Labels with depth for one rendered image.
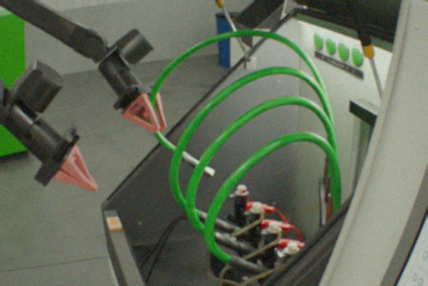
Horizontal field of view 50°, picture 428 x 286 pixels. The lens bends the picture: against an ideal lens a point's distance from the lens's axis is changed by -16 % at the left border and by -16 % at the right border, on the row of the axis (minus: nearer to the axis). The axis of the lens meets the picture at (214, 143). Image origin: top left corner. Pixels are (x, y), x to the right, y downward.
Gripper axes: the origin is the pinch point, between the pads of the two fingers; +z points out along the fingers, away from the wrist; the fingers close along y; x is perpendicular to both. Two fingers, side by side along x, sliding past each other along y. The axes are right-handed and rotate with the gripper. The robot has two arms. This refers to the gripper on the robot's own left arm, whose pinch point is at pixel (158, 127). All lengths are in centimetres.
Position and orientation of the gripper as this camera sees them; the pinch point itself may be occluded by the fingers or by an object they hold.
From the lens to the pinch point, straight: 109.1
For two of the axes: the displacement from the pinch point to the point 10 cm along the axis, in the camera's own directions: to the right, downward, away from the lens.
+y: 3.9, -1.1, 9.2
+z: 6.2, 7.6, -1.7
